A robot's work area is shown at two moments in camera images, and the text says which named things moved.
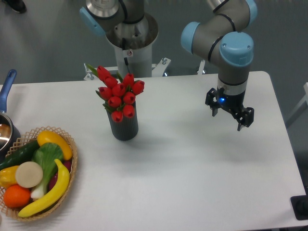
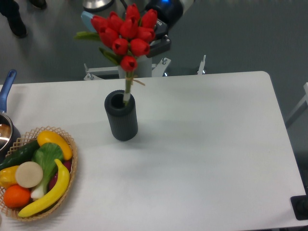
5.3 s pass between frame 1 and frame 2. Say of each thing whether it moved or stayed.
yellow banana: stayed
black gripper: moved
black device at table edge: stayed
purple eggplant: stayed
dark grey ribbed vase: stayed
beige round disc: stayed
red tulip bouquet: moved
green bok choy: stayed
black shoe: moved
